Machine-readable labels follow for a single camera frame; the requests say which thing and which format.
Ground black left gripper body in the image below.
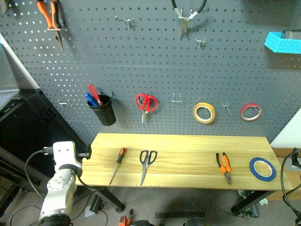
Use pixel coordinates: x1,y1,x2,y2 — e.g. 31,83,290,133
76,143,93,160

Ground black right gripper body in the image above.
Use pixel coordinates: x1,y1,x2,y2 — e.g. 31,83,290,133
291,147,301,170

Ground orange and grey plastic object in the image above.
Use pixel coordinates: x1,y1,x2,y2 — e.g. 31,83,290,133
118,215,133,226

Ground orange black screwdriver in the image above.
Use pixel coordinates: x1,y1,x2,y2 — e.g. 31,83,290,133
109,147,128,186

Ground black cup holder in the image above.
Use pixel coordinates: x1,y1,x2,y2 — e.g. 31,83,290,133
87,94,117,127

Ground blue tape roll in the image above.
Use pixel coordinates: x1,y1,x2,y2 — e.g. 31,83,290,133
249,157,277,182

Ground black table leg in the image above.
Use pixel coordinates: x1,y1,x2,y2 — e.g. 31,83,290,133
93,186,126,212
230,190,276,215

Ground black power adapter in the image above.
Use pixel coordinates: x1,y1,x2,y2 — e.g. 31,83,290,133
90,194,104,214

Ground red tape roll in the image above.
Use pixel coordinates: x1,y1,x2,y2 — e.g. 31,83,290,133
240,103,263,122

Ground orange black combination pliers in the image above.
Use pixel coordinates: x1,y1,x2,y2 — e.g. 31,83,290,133
215,152,233,185

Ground grey laptop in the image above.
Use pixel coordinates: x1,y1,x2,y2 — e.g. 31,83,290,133
0,44,21,112

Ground grey metal pegboard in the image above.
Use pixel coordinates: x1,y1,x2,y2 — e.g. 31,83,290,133
0,0,301,145

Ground double prong metal hook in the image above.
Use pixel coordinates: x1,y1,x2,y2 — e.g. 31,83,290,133
171,92,183,104

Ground yellow tape roll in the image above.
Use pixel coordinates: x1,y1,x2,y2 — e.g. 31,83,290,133
192,102,216,125

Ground black table foot bar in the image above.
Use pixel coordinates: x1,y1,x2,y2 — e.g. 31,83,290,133
154,211,206,219

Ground cyan plastic bin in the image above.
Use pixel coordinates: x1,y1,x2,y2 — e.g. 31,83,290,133
263,32,301,55

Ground orange long-nose pliers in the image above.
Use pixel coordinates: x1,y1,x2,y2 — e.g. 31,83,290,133
36,0,65,53

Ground long metal pegboard hook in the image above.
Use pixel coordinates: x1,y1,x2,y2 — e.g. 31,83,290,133
114,15,135,30

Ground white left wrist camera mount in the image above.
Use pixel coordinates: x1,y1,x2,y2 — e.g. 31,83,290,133
52,141,82,170

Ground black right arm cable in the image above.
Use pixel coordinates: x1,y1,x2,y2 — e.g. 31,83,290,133
280,149,301,226

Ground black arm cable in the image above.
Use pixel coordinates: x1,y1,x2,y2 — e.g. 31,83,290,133
280,149,301,226
24,146,54,200

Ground blue handled screwdriver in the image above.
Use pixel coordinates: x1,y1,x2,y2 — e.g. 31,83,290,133
85,92,98,106

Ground black handled scissors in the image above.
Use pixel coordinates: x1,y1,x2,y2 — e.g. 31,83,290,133
139,150,158,187

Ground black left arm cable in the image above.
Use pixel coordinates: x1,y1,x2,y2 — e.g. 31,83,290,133
24,146,54,200

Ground red handled scissors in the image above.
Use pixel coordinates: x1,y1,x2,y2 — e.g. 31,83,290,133
135,93,158,124

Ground thin wire pegboard hook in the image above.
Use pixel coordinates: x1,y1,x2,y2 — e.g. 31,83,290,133
222,102,234,116

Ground black white handled pliers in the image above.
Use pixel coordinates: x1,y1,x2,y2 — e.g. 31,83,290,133
171,0,207,40

